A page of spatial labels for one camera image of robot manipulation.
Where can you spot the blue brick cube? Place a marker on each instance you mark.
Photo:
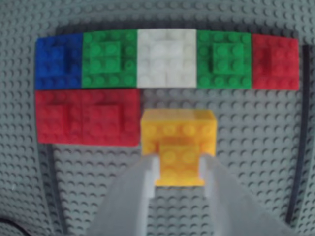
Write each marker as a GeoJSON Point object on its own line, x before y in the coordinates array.
{"type": "Point", "coordinates": [59, 61]}

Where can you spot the yellow brick cube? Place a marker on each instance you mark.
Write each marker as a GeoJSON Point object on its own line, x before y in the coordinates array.
{"type": "Point", "coordinates": [178, 132]}

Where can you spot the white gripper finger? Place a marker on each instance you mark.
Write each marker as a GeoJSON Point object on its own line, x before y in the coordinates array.
{"type": "Point", "coordinates": [128, 196]}
{"type": "Point", "coordinates": [233, 209]}

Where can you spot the red brick cube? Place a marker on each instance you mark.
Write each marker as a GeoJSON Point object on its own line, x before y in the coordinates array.
{"type": "Point", "coordinates": [110, 118]}
{"type": "Point", "coordinates": [59, 116]}
{"type": "Point", "coordinates": [275, 61]}

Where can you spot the grey studded baseplate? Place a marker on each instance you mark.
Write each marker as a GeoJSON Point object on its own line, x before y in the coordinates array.
{"type": "Point", "coordinates": [246, 147]}

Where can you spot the dark grey brick wall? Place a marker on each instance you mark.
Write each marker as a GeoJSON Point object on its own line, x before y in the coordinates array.
{"type": "Point", "coordinates": [69, 30]}

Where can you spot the white brick cube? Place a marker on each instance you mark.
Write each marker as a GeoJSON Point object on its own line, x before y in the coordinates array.
{"type": "Point", "coordinates": [167, 59]}

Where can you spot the green brick cube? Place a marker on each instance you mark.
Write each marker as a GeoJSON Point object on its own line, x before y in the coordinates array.
{"type": "Point", "coordinates": [108, 59]}
{"type": "Point", "coordinates": [224, 59]}

